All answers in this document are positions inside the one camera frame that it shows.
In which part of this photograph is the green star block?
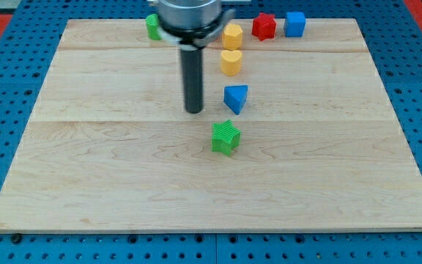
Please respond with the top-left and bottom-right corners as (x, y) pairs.
(211, 120), (241, 156)

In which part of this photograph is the blue triangle block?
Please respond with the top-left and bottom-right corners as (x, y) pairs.
(223, 85), (248, 115)

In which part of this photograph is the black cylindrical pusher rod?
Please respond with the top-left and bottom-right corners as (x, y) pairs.
(180, 47), (204, 114)

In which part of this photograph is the yellow heart block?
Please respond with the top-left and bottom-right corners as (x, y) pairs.
(220, 50), (243, 76)

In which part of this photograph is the wooden board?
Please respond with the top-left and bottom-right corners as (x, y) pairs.
(0, 18), (422, 234)

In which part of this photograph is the yellow hexagon block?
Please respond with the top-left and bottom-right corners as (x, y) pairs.
(222, 23), (243, 51)

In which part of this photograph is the red star block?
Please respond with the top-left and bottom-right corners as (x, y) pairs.
(251, 12), (277, 41)

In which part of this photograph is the green cylinder block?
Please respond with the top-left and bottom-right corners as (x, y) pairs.
(145, 13), (162, 40)

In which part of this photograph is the blue cube block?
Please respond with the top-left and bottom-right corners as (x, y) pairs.
(284, 12), (306, 37)

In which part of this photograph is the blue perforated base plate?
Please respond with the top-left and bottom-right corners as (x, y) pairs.
(0, 1), (422, 263)

